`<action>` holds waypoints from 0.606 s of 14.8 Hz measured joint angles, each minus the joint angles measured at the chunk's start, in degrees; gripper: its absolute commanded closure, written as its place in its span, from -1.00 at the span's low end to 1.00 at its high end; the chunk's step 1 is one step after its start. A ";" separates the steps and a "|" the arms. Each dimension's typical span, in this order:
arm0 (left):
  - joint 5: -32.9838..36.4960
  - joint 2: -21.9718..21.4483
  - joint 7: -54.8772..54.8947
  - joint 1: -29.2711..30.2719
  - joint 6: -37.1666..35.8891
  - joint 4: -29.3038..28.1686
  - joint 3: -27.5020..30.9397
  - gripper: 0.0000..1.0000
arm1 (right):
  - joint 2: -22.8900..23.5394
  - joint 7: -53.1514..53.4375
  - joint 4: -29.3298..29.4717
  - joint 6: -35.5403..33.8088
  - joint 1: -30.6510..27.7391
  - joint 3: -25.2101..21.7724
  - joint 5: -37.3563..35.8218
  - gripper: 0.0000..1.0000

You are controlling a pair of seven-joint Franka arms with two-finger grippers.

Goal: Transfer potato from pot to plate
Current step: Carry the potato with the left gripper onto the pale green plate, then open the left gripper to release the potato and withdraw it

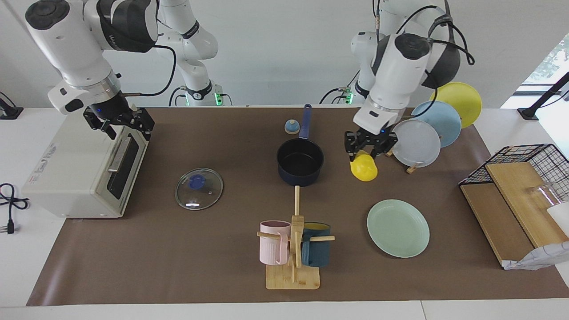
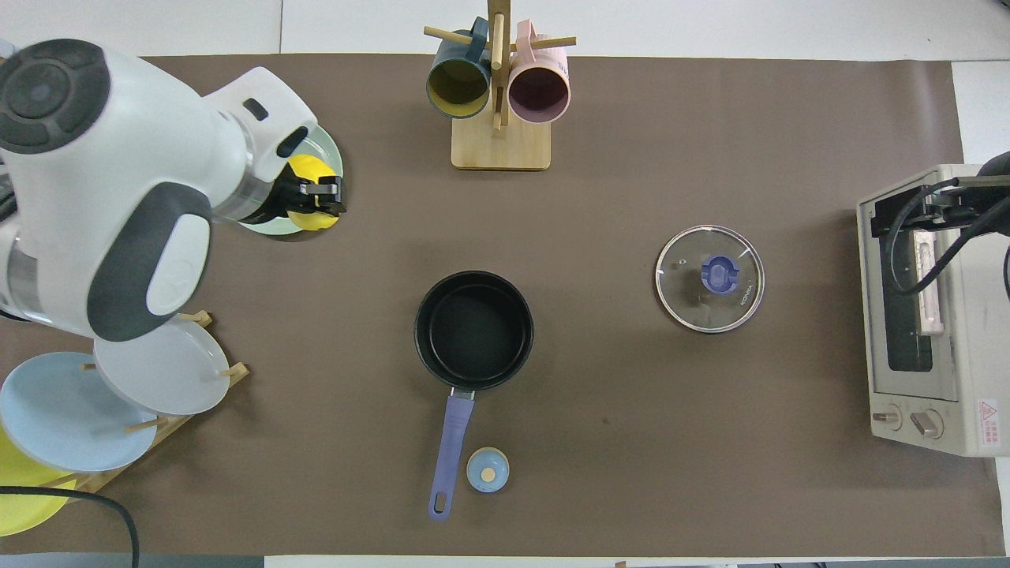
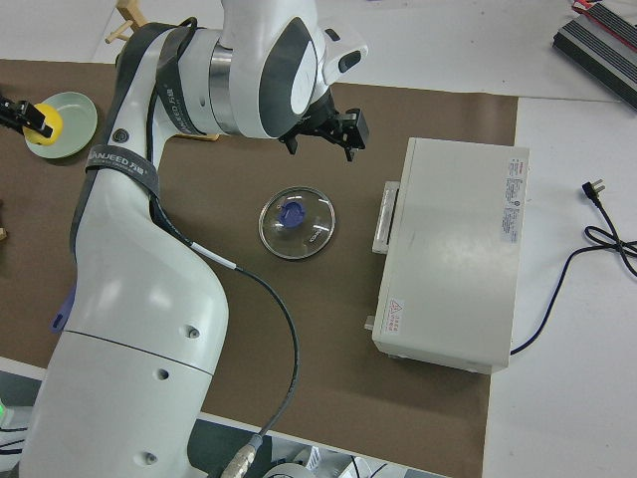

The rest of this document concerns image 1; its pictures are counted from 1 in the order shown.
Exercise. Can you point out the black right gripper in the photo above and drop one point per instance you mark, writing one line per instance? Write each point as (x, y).
(111, 113)

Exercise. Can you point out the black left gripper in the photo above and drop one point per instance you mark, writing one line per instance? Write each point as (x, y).
(371, 137)

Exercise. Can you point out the yellow potato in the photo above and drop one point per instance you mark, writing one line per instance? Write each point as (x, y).
(364, 171)

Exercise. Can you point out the glass lid with blue knob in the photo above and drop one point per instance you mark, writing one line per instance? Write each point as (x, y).
(209, 186)

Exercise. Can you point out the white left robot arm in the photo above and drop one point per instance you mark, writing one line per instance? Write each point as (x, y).
(400, 66)

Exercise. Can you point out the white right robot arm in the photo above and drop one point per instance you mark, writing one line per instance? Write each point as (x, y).
(71, 49)

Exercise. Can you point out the wooden plate rack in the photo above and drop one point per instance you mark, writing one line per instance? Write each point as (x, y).
(411, 169)

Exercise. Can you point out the pale grey plate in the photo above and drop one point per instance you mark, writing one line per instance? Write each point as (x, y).
(418, 144)

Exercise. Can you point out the light blue plate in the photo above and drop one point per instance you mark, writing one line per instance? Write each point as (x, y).
(444, 122)

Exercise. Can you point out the light green plate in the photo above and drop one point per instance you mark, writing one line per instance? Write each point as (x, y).
(398, 229)

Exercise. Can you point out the yellow plate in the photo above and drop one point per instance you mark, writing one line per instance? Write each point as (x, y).
(464, 102)

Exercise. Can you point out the beige toaster oven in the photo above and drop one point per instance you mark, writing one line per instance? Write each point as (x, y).
(66, 178)

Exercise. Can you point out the dark teal mug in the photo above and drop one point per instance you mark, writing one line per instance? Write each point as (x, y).
(316, 255)

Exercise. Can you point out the pink ribbed mug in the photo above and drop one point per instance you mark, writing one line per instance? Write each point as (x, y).
(272, 249)

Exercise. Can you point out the brown paper table mat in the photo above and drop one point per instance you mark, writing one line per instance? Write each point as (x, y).
(200, 249)

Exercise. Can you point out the wooden mug tree stand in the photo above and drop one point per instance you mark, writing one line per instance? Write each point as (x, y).
(291, 280)

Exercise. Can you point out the clear glass cup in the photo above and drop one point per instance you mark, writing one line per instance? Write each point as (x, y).
(544, 193)

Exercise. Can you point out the black camera stand clamp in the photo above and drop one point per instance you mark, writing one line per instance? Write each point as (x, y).
(9, 112)
(529, 112)

